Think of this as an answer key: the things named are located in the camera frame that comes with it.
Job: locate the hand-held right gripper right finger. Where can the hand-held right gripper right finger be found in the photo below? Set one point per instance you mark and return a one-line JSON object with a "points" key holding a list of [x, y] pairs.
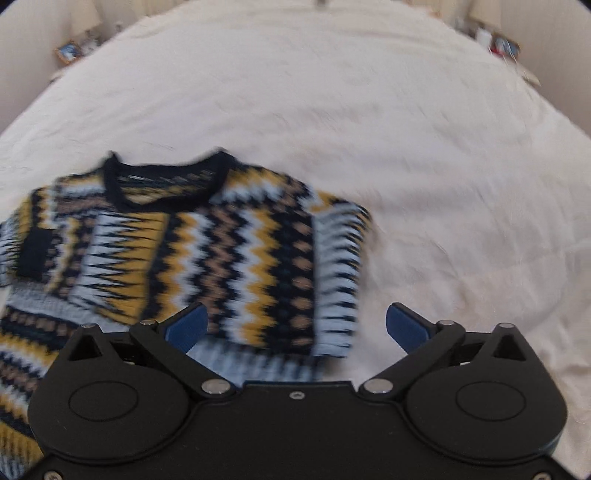
{"points": [[406, 328]]}

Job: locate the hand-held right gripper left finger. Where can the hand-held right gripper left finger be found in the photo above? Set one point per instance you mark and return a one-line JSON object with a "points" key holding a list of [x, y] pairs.
{"points": [[187, 330]]}

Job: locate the zigzag patterned knit sweater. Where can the zigzag patterned knit sweater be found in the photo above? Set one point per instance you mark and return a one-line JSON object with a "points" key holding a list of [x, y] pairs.
{"points": [[240, 258]]}

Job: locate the white bed cover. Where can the white bed cover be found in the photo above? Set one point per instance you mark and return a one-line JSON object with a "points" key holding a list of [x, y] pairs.
{"points": [[369, 138]]}

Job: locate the white table lamp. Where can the white table lamp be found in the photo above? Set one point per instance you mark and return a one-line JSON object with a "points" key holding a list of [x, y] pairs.
{"points": [[85, 21], [485, 11]]}

